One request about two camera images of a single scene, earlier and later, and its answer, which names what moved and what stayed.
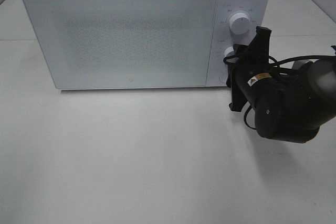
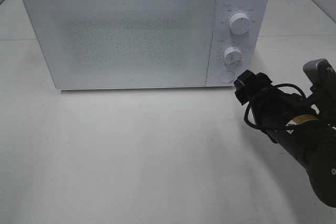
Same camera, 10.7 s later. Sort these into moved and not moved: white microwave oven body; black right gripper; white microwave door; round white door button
Moved: black right gripper
Not moved: round white door button; white microwave oven body; white microwave door
